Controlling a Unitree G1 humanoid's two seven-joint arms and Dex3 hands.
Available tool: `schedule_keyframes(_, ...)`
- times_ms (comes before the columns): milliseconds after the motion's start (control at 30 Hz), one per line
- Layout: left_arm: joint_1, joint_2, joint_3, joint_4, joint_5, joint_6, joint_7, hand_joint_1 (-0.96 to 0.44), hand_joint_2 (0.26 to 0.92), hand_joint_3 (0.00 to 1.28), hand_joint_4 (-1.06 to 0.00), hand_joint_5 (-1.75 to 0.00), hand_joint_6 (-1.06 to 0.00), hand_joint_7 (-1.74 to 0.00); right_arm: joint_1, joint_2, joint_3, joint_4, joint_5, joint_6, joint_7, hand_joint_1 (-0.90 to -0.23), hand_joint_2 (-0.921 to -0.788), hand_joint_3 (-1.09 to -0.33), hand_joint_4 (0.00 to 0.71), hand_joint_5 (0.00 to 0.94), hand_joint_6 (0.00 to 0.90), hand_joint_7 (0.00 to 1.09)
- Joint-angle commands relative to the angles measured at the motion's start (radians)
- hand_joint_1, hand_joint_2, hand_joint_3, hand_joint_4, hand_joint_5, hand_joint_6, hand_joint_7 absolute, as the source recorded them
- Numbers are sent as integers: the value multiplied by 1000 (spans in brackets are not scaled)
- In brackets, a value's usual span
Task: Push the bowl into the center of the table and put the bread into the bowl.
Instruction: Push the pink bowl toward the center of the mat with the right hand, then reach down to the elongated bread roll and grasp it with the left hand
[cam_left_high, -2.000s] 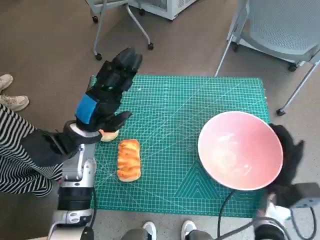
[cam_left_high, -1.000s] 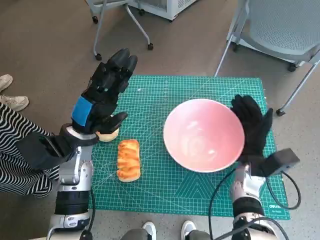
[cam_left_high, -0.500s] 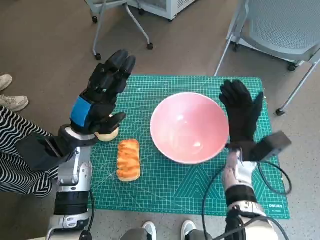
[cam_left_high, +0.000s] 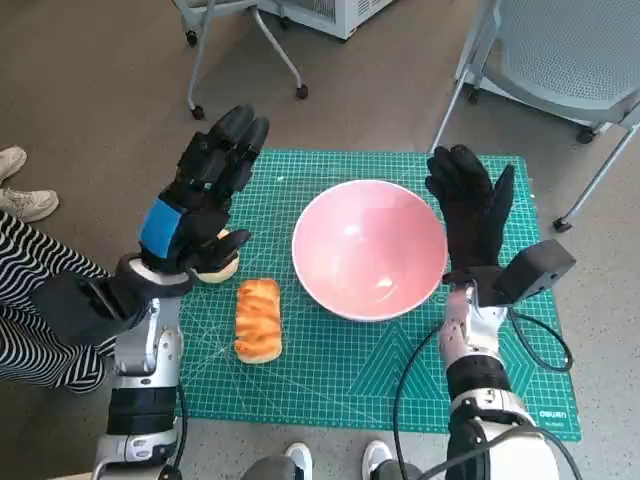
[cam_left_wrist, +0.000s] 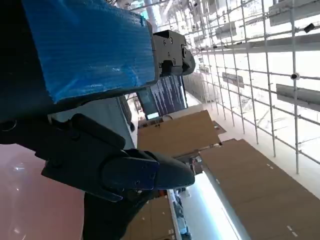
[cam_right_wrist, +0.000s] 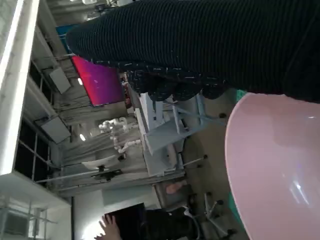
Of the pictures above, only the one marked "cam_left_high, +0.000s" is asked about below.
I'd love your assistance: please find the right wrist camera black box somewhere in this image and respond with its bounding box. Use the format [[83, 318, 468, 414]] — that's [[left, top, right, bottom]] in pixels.
[[492, 238, 577, 306]]

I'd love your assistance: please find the white wheeled cart base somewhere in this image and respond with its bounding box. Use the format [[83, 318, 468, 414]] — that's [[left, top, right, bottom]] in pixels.
[[467, 74, 626, 146]]

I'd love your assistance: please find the person's white shoe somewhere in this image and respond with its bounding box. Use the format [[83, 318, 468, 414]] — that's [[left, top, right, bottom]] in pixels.
[[0, 188, 60, 224], [362, 439, 394, 480], [0, 145, 29, 182], [283, 442, 314, 480]]

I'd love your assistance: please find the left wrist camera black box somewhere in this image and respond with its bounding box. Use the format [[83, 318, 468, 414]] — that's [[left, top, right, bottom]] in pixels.
[[27, 272, 151, 346]]

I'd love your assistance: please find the person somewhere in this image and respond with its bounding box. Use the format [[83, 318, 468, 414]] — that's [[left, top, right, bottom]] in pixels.
[[0, 209, 119, 394]]

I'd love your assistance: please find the person's grey leg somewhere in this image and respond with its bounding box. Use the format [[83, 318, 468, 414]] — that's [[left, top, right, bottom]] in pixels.
[[373, 460, 426, 480], [243, 457, 297, 480]]

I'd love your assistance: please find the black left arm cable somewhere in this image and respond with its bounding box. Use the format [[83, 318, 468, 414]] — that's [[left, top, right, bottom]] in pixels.
[[159, 382, 190, 480]]

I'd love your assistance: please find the long toy bread loaf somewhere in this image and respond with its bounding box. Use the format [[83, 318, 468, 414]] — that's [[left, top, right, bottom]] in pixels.
[[233, 278, 284, 365]]

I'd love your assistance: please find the pink bowl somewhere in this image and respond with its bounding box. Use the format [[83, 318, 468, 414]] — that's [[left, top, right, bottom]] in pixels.
[[291, 179, 449, 324]]

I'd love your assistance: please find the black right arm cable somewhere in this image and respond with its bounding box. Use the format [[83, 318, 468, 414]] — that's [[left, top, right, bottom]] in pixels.
[[393, 322, 446, 480], [424, 429, 584, 480]]

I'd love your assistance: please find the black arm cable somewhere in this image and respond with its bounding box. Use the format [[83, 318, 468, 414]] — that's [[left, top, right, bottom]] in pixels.
[[159, 382, 190, 480], [424, 429, 584, 480], [393, 322, 446, 480]]

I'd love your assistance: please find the black camera cable loop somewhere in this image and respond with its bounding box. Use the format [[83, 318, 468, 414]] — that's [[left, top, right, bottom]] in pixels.
[[508, 308, 574, 372]]

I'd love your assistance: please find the grey mesh chair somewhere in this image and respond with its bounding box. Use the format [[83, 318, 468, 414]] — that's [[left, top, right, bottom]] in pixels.
[[429, 0, 640, 234]]

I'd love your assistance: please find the white appliance cabinet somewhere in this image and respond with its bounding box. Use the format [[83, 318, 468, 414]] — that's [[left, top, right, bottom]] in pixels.
[[259, 0, 396, 44]]

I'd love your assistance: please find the grey wheeled chair frame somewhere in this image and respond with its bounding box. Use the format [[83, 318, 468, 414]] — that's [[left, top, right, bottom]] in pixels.
[[179, 0, 310, 121]]

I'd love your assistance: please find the left robot hand blue tape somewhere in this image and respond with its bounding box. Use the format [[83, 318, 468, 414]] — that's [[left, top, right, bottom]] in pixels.
[[137, 103, 271, 275]]

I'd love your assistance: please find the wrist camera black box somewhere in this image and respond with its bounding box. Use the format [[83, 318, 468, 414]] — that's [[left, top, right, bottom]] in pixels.
[[27, 272, 151, 346], [492, 238, 577, 306]]

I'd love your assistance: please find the green cutting mat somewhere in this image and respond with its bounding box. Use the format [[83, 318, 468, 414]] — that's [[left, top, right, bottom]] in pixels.
[[174, 148, 584, 444]]

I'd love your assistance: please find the right robot hand black glove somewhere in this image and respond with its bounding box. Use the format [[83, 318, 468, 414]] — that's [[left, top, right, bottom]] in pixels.
[[424, 143, 517, 275]]

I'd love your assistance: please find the round toy bread bun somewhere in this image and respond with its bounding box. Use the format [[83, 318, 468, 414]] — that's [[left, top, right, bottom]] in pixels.
[[192, 228, 240, 285]]

